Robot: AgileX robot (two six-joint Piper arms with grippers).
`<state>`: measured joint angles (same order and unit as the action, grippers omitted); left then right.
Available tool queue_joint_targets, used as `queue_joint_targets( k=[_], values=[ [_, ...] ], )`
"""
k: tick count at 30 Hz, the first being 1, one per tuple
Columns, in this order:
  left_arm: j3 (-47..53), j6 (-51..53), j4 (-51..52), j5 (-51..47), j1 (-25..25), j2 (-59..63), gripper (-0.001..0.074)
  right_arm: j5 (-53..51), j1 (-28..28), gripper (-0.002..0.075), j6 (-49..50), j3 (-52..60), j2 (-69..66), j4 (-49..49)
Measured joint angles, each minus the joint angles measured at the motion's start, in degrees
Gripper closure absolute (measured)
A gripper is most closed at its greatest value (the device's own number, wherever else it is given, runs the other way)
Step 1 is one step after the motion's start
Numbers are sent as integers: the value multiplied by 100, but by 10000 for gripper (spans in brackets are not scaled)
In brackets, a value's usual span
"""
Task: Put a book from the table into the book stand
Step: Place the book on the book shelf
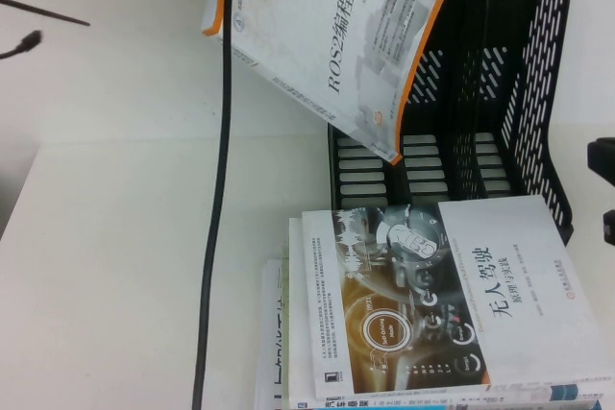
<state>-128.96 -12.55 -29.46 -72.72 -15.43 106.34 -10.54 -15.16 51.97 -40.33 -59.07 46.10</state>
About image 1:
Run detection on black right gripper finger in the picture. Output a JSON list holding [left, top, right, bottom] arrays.
[[602, 207, 615, 249], [587, 137, 615, 186]]

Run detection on white orange ROS2 book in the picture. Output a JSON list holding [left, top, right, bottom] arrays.
[[200, 0, 449, 166]]

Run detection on white book with dashboard photo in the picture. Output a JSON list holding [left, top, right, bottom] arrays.
[[301, 195, 615, 395]]

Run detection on black perforated plastic book stand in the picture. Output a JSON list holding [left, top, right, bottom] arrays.
[[326, 0, 577, 246]]

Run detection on white book with blue-marked spine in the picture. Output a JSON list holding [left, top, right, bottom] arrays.
[[286, 215, 609, 410]]

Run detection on white book large black characters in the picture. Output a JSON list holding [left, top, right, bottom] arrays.
[[253, 258, 289, 410]]

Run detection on black zip tie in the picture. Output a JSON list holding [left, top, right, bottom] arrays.
[[0, 0, 92, 28], [0, 29, 45, 60]]

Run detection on thick black cable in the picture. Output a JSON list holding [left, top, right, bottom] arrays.
[[190, 0, 240, 410]]

